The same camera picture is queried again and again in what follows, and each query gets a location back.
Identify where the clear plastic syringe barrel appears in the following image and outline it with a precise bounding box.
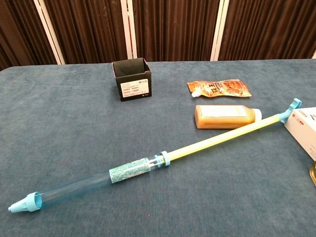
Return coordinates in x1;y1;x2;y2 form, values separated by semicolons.
8;150;171;213

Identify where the blue felt table mat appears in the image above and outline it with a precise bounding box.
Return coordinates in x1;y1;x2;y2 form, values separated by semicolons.
0;58;316;237

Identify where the orange spouted food pouch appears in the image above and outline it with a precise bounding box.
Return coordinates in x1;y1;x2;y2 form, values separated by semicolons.
187;79;252;99

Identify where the black gold tin can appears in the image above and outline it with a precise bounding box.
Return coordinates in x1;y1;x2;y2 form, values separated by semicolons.
309;161;316;187

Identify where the long green-yellow syringe tool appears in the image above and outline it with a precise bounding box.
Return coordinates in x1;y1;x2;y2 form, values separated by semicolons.
148;98;302;165

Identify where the orange juice bottle white cap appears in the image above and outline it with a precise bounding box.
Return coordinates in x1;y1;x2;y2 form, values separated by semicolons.
194;104;263;129

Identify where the black open cardboard box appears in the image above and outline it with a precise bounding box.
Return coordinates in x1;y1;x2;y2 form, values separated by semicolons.
111;57;153;102

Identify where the white carton box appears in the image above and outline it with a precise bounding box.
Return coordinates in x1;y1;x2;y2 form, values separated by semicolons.
283;107;316;161

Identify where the dark curtain screen panel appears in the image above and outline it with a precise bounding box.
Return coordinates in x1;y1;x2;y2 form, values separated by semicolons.
120;0;229;62
0;0;66;72
211;0;316;61
33;0;138;65

